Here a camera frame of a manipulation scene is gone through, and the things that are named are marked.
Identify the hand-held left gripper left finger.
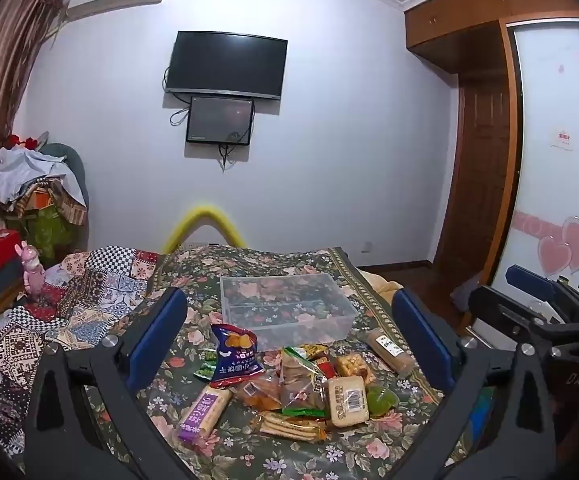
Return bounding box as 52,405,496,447
22,287,205,480

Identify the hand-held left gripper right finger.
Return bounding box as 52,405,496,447
391,289,556,480

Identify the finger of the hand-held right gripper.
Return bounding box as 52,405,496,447
506,265,579,326
468,285,550,348

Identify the green snack packet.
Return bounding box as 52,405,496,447
282,406,330,419
193,347,219,381

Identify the green jelly cup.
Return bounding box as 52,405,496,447
367,385,400,417

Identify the yellow cake packet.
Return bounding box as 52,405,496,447
334,352,375,383

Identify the blue chip bag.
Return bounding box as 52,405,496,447
210,323,263,389

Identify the beige biscuit packet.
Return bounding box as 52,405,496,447
327,375,371,428

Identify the purple biscuit packet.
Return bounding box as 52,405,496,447
176,385,234,447

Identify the orange bread packet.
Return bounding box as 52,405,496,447
234,375,285,413

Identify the clear plastic storage box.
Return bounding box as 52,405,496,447
220,274,360,352

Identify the brown roll biscuit packet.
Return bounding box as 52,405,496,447
367,328,416,377

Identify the yellow blanket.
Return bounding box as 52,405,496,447
359,270,405,303

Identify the patchwork quilt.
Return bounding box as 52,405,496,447
0,245,168,441

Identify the white wardrobe door with hearts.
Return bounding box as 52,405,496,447
489,20,579,311

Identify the brown wooden door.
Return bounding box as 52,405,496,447
434,72,516,281

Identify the yellow foam tube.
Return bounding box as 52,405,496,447
162,203,245,253

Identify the green clear snack bag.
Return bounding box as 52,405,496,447
280,346,333,411

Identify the pink toy figure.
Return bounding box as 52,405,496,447
14,241,48,306

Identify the green patterned cloth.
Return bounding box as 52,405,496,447
27,207,79,262

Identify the dark floral blanket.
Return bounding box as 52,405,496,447
84,247,470,480

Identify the clear cracker packet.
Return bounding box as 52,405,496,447
250,410,327,442

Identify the grey chair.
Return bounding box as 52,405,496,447
40,142,90,251

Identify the pile of clothes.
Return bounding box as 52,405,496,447
0,147,88,226

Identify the small black monitor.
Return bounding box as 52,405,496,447
186,96,255,146

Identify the large black television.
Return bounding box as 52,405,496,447
164,31,289,101

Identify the wooden overhead cabinet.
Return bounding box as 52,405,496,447
403,0,579,76

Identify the white air conditioner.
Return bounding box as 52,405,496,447
67,0,163,23

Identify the black monitor cable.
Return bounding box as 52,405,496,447
218,132,251,174

